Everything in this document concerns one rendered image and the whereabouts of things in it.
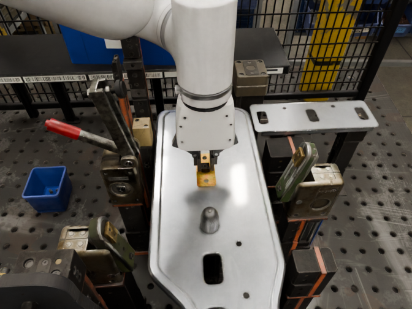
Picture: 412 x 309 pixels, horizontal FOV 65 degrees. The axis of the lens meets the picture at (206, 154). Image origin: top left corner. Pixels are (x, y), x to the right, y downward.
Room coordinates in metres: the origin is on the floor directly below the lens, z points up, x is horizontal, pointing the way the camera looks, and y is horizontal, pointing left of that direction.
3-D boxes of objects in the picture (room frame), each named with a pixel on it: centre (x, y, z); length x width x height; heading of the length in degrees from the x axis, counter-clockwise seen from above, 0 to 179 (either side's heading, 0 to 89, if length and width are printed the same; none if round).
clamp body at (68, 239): (0.23, 0.18, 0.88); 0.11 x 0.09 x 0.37; 94
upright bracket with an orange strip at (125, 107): (0.51, 0.16, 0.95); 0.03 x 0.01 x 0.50; 4
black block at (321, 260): (0.23, -0.18, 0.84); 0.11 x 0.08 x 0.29; 94
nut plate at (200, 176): (0.42, 0.00, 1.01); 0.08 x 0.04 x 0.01; 4
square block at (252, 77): (0.70, -0.11, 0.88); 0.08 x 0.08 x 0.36; 4
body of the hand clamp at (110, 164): (0.41, 0.17, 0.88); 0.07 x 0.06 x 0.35; 94
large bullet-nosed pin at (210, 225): (0.29, -0.01, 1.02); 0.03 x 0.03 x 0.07
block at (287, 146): (0.50, -0.18, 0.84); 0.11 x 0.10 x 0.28; 94
